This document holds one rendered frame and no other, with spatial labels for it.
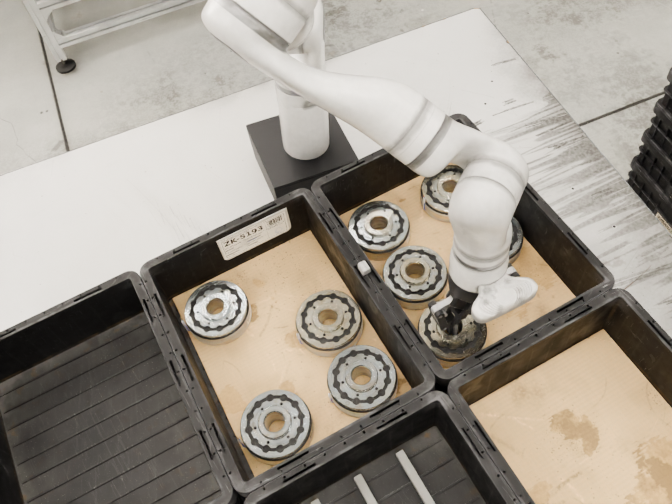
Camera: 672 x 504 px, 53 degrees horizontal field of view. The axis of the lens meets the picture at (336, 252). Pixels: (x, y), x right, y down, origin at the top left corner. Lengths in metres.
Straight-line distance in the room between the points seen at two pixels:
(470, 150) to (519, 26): 2.09
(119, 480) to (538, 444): 0.60
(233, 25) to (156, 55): 2.23
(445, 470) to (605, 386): 0.27
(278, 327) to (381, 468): 0.27
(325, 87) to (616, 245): 0.79
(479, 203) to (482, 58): 0.94
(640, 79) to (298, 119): 1.69
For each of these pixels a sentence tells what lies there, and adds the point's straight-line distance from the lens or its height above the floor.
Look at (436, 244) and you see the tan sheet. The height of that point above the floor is 0.83.
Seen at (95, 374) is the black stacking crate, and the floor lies 0.83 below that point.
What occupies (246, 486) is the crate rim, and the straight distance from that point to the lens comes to 0.92.
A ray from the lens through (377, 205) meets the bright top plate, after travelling 1.17.
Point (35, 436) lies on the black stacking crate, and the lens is 1.16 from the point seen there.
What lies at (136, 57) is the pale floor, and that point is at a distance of 2.95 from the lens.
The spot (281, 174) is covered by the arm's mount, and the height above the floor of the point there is 0.79.
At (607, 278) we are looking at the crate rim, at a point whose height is 0.93.
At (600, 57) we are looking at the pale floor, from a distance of 2.76.
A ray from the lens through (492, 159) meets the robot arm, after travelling 0.77.
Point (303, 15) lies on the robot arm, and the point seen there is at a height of 1.36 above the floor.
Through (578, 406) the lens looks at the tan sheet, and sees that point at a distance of 1.06.
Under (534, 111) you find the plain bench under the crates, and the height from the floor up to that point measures 0.70.
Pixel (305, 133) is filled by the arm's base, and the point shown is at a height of 0.87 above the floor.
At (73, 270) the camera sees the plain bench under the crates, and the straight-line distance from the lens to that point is 1.44.
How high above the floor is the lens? 1.80
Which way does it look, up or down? 57 degrees down
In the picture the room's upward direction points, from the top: 10 degrees counter-clockwise
